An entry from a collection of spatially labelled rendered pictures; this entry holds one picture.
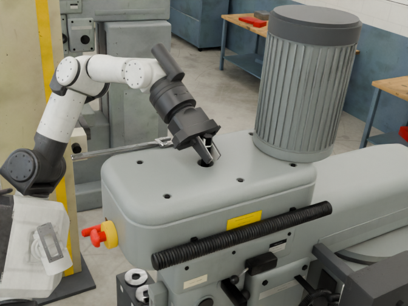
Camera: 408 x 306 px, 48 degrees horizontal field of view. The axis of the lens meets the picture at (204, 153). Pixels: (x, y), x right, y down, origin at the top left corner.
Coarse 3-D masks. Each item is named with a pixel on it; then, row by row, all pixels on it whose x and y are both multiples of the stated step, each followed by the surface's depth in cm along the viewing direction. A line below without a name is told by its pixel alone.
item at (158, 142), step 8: (136, 144) 106; (144, 144) 107; (152, 144) 107; (160, 144) 108; (168, 144) 108; (88, 152) 102; (96, 152) 102; (104, 152) 102; (112, 152) 103; (120, 152) 104; (72, 160) 100
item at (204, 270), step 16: (256, 240) 106; (272, 240) 109; (288, 240) 112; (208, 256) 100; (224, 256) 102; (240, 256) 105; (160, 272) 106; (176, 272) 98; (192, 272) 100; (208, 272) 102; (224, 272) 105; (240, 272) 108; (176, 288) 100; (192, 288) 102
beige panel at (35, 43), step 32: (0, 0) 222; (32, 0) 229; (0, 32) 228; (32, 32) 236; (0, 64) 235; (32, 64) 243; (0, 96) 242; (32, 96) 251; (0, 128) 250; (32, 128) 259; (0, 160) 259; (64, 192) 288; (64, 288) 311
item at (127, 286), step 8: (128, 272) 180; (136, 272) 181; (144, 272) 181; (120, 280) 178; (128, 280) 176; (136, 280) 177; (144, 280) 177; (152, 280) 179; (120, 288) 179; (128, 288) 174; (136, 288) 175; (144, 288) 173; (120, 296) 181; (128, 296) 172; (136, 296) 170; (144, 296) 172; (120, 304) 184; (128, 304) 174; (136, 304) 168; (144, 304) 168
